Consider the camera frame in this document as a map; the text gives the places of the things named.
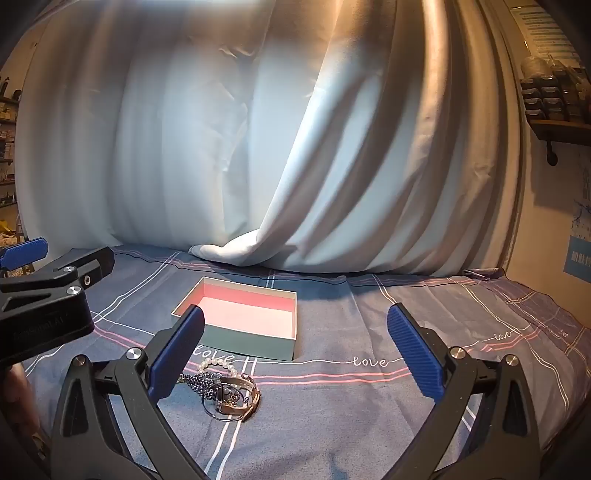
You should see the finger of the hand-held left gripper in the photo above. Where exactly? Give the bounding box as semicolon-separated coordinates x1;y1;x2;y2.
0;246;116;297
0;237;49;271

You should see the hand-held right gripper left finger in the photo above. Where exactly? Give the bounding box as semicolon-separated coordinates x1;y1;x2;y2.
48;305;218;480

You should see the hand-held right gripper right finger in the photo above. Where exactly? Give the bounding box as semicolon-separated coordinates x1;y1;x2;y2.
387;302;546;480

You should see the silver chain necklace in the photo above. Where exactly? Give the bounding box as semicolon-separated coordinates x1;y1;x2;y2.
178;371;222;402

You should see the white pearl bracelet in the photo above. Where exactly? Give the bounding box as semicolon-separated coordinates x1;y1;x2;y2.
198;357;239;377

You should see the wristwatch with beige strap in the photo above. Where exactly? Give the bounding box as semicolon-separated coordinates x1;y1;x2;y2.
216;373;262;422

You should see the thin metal bangle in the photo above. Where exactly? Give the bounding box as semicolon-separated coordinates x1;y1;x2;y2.
201;397;242;422

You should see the teal box with pink inside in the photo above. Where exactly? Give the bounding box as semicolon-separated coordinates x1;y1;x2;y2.
172;276;300;361

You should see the person's left forearm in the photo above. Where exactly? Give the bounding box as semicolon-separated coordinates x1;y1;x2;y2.
0;362;36;444

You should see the blue printed bed sheet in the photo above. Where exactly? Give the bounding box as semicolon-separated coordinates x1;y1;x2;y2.
21;244;588;480

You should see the cluttered storage shelf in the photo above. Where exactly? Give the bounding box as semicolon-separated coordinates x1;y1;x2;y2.
0;76;23;250

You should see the light blue curtain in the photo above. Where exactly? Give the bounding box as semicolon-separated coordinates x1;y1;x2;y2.
14;0;522;278

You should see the white paper notice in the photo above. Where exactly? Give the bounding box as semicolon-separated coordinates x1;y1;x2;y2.
512;0;588;61

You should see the blue wall poster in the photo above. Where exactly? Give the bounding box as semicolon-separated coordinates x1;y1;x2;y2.
563;198;591;278

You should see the wooden wall shelf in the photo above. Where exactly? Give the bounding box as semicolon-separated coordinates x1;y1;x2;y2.
519;117;591;165

